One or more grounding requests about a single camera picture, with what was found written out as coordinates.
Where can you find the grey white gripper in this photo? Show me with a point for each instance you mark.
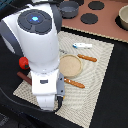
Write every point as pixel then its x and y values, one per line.
pixel 47 88

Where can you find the red toy tomato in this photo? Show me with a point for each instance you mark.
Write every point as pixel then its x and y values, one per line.
pixel 23 63

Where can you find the white toy fish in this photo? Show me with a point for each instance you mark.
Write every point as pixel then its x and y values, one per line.
pixel 82 45

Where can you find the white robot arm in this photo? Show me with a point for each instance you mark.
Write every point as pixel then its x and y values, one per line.
pixel 33 33

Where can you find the brown toy sausage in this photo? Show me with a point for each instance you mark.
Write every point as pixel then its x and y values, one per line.
pixel 24 77

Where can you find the round wooden plate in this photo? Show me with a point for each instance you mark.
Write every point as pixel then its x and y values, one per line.
pixel 70 65

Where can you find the white woven placemat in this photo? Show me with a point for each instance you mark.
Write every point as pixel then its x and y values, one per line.
pixel 79 104

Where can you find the grey saucepan on stove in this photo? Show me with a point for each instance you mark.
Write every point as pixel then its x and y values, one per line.
pixel 69 9

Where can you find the beige bowl on stove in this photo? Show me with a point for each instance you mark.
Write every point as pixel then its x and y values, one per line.
pixel 123 14

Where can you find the fork with wooden handle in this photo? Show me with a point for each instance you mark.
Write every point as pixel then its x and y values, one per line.
pixel 74 83

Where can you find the knife with wooden handle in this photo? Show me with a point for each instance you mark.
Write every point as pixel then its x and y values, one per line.
pixel 80 56

